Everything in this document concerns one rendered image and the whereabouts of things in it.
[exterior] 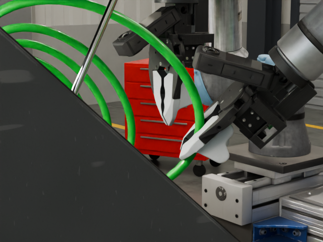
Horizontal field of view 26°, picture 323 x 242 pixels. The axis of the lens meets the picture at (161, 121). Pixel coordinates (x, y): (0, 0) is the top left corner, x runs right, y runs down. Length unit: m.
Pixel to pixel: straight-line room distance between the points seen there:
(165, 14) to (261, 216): 0.69
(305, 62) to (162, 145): 4.53
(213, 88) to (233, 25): 0.16
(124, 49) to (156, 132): 4.40
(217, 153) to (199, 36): 0.21
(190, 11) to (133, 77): 4.35
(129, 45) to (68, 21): 7.58
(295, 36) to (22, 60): 0.43
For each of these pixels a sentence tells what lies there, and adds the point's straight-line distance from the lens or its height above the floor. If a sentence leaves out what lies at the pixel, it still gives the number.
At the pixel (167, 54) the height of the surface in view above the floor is 1.34.
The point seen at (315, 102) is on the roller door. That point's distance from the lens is 8.67.
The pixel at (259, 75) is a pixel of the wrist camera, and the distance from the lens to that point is 0.97.
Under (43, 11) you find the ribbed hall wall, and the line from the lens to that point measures 8.43.
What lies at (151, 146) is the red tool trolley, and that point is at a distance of 5.51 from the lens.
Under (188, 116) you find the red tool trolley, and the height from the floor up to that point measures 0.48.
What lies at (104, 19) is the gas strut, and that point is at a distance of 0.74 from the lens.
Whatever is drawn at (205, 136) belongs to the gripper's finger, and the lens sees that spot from 0.99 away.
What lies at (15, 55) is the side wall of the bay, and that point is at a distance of 0.67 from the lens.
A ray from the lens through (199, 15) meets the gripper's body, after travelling 1.15.
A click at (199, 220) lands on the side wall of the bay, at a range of 0.81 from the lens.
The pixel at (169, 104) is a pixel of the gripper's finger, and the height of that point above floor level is 1.25.
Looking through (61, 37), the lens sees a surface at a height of 1.35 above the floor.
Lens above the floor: 1.43
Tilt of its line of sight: 11 degrees down
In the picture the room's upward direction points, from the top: straight up
